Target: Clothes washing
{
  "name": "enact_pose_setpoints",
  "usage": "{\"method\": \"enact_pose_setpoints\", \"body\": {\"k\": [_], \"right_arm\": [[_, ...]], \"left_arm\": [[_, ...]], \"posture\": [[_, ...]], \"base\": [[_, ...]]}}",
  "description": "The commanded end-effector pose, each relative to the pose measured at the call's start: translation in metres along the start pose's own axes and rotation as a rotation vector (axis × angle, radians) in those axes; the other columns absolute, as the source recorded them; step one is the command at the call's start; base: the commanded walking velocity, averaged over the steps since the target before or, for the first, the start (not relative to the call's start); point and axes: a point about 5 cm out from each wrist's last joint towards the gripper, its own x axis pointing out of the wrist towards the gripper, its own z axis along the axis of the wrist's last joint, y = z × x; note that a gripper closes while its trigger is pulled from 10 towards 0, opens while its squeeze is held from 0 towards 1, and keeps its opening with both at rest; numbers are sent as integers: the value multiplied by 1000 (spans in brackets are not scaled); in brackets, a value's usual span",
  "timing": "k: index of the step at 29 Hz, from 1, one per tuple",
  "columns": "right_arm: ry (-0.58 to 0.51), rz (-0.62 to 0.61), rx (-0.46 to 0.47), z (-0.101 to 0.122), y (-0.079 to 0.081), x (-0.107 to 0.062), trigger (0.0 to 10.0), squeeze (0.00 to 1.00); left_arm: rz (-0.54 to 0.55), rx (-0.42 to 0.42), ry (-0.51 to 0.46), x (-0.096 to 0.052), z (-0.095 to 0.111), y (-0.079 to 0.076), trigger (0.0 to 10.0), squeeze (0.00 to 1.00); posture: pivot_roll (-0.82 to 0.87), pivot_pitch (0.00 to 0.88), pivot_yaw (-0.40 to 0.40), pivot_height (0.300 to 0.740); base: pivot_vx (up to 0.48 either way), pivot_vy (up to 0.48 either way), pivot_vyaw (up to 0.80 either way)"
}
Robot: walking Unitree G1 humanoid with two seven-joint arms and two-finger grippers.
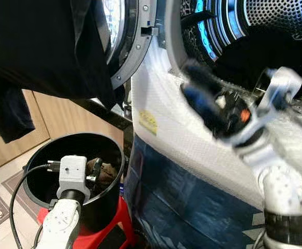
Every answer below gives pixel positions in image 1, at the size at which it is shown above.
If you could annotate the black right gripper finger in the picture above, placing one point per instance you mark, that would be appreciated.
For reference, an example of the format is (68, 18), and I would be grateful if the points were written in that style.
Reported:
(205, 110)
(202, 79)

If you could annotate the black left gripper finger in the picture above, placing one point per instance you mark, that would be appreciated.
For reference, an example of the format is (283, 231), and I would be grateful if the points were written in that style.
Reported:
(97, 167)

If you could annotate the brown garment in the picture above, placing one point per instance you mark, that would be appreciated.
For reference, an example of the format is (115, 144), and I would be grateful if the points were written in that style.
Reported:
(108, 171)

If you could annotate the plain black garment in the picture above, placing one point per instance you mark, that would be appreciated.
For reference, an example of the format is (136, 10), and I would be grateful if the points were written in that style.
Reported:
(264, 52)

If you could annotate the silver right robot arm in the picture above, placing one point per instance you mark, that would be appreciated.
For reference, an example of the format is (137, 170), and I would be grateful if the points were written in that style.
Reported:
(280, 187)

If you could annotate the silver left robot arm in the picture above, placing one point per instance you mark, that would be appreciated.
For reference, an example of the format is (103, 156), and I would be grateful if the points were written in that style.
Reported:
(60, 223)

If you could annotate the bubble-wrapped white washing machine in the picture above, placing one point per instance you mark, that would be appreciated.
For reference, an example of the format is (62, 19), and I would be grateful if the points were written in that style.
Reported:
(166, 129)

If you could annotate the black metal bar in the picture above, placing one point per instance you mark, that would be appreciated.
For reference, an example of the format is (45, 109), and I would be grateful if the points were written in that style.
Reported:
(109, 116)

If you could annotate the black round bucket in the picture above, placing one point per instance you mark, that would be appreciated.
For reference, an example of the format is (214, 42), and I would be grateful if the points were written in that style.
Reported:
(42, 161)

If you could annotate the red plastic stool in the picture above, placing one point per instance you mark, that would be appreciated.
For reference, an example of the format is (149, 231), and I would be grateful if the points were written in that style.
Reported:
(120, 223)

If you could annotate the yellow label sticker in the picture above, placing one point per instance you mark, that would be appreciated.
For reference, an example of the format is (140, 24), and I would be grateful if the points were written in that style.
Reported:
(148, 123)

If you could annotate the wooden cabinet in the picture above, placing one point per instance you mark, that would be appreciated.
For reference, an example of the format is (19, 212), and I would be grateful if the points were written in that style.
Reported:
(62, 119)

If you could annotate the grey washer door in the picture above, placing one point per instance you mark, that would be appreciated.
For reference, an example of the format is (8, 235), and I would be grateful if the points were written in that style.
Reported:
(135, 46)

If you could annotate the grey patterned floor mat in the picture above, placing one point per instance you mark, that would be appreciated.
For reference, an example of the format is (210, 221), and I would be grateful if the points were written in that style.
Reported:
(13, 182)

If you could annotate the dark blue cloth cover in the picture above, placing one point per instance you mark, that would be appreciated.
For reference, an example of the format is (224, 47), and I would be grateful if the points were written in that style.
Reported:
(182, 207)

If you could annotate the perforated steel washer drum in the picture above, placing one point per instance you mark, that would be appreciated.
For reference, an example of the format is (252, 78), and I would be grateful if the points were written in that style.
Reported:
(280, 13)

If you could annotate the black hanging garment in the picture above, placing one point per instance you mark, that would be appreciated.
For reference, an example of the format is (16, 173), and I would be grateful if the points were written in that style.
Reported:
(37, 46)

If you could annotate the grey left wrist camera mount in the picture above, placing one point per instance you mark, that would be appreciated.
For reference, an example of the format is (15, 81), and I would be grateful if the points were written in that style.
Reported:
(72, 174)

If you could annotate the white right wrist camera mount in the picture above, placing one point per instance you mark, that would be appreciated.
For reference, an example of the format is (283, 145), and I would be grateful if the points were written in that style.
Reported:
(283, 83)

